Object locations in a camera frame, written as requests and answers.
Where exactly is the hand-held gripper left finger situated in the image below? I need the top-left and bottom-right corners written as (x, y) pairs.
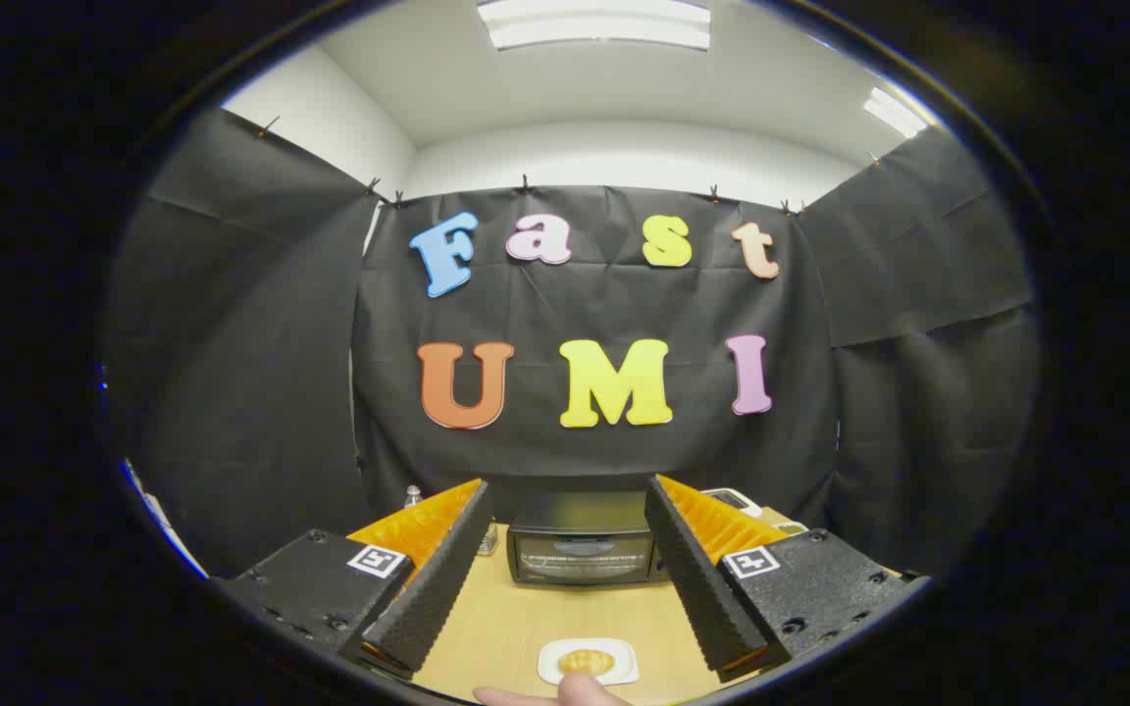
top-left (212, 479), bottom-right (493, 680)

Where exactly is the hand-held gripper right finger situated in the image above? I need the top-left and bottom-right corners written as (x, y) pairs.
top-left (644, 476), bottom-right (930, 683)

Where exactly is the black toaster oven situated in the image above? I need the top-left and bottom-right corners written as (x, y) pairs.
top-left (506, 492), bottom-right (670, 587)

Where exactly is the golden bread roll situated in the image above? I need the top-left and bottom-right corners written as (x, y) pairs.
top-left (558, 649), bottom-right (616, 677)

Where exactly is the white pop-up toaster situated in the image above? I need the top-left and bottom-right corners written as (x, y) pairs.
top-left (702, 488), bottom-right (764, 519)

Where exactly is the white square plate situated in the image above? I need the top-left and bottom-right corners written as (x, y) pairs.
top-left (538, 637), bottom-right (641, 686)

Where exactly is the black backdrop cloth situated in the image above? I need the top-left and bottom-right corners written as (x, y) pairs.
top-left (104, 106), bottom-right (1037, 580)

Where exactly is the large ceiling light panel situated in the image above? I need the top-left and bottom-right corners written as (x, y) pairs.
top-left (477, 0), bottom-right (713, 52)

